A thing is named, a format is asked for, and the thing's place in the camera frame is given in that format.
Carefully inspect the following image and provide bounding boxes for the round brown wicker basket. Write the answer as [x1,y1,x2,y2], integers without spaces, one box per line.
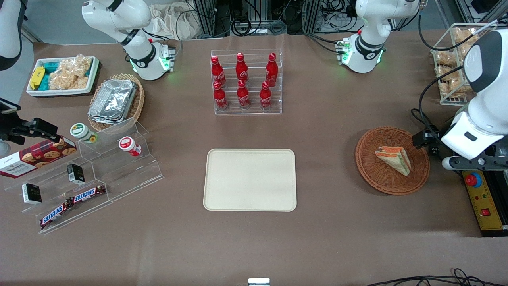
[355,126,430,196]

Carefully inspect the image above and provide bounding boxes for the clear acrylic stepped shelf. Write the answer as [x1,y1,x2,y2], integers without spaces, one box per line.
[4,137,112,235]
[77,117,164,201]

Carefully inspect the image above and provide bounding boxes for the green lid yogurt cup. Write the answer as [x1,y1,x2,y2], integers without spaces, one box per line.
[70,123,98,144]

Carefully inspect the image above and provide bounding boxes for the small black box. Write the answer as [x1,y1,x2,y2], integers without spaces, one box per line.
[21,183,43,205]
[66,163,86,186]

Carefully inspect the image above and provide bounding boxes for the bagged bread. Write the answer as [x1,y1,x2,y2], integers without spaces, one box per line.
[454,27,483,44]
[435,50,458,66]
[436,66,463,81]
[440,79,473,98]

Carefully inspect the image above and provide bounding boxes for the black base cables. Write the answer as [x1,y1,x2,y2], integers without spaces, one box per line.
[305,33,343,54]

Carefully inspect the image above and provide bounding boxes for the triangular sandwich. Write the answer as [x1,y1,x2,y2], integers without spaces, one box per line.
[375,146,412,176]

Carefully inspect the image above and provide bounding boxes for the aluminium foil container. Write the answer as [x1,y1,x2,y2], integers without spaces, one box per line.
[88,79,138,125]

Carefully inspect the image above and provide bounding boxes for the black power cable with plug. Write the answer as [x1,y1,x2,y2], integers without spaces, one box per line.
[410,108,442,159]

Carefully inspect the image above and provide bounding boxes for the brown snickers bar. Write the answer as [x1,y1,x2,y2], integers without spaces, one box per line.
[39,200,74,230]
[71,184,107,204]

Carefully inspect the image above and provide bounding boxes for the white wire basket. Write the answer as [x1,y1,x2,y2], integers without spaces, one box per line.
[431,23,496,106]

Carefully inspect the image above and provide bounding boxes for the oval wicker basket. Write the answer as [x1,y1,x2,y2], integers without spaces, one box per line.
[87,73,145,132]

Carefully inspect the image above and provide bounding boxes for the red cola bottle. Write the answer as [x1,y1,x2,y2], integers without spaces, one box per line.
[260,81,273,110]
[266,52,279,87]
[236,52,249,84]
[210,55,226,87]
[237,79,251,110]
[213,81,229,111]

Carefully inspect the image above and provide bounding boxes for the clear acrylic bottle rack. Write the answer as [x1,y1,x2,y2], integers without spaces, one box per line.
[210,49,283,116]

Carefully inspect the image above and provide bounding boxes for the aluminium frame post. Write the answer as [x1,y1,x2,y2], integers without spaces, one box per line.
[194,0,231,38]
[304,0,321,33]

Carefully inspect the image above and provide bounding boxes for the white cloth bag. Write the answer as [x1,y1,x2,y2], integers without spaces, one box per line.
[149,4,199,40]

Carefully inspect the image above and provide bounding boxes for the white rectangular snack tray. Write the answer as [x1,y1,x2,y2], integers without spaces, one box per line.
[26,56,100,98]

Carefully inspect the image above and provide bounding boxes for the clear rice cracker bag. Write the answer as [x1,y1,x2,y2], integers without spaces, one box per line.
[48,70,89,91]
[60,54,93,78]

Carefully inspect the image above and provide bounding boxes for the black floor cables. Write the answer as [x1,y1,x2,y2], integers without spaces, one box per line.
[365,268,508,286]

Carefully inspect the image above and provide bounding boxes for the yellow snack packet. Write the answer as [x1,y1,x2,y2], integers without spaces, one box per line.
[30,66,46,90]

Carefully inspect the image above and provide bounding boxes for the red lid yogurt cup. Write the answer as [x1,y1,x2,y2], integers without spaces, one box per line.
[119,136,142,157]

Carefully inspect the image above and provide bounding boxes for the beige rectangular tray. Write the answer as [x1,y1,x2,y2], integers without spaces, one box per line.
[203,149,297,212]

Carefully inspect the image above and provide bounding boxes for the red cookie box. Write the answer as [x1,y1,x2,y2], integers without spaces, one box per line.
[0,137,77,179]

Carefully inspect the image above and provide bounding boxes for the aluminium frame rail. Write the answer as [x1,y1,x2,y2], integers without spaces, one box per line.
[437,0,508,24]

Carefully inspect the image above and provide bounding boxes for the black appliance with yellow panel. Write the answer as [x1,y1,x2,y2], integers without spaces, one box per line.
[462,169,508,238]

